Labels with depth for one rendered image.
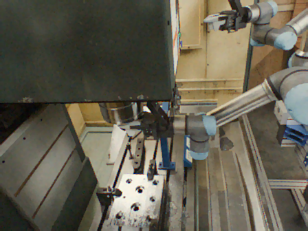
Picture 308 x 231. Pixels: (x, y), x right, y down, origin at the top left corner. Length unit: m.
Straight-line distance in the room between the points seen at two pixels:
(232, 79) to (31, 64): 1.48
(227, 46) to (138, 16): 1.28
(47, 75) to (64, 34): 0.15
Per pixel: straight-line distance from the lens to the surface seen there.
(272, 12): 1.24
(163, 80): 0.63
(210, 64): 1.84
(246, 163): 1.77
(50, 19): 0.67
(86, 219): 1.65
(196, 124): 0.83
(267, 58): 3.67
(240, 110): 0.93
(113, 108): 0.77
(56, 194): 1.33
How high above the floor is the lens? 1.94
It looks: 35 degrees down
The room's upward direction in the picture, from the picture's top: 8 degrees counter-clockwise
